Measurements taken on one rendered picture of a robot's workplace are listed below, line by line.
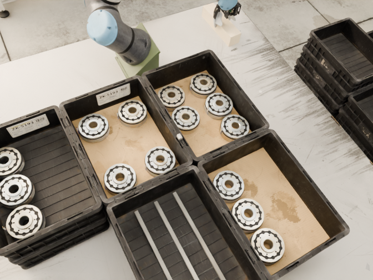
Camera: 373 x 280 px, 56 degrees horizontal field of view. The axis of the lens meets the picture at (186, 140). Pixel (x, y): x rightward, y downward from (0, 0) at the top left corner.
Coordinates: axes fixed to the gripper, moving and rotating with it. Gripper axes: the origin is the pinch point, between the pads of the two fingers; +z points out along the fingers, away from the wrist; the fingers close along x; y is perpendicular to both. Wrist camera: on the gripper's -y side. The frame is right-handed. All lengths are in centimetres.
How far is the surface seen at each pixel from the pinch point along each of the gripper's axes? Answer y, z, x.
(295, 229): 97, -9, -40
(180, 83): 29, -9, -41
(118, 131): 38, -9, -72
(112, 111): 29, -9, -70
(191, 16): -13.9, 4.3, -7.6
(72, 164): 42, -8, -91
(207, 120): 49, -9, -42
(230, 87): 44, -15, -29
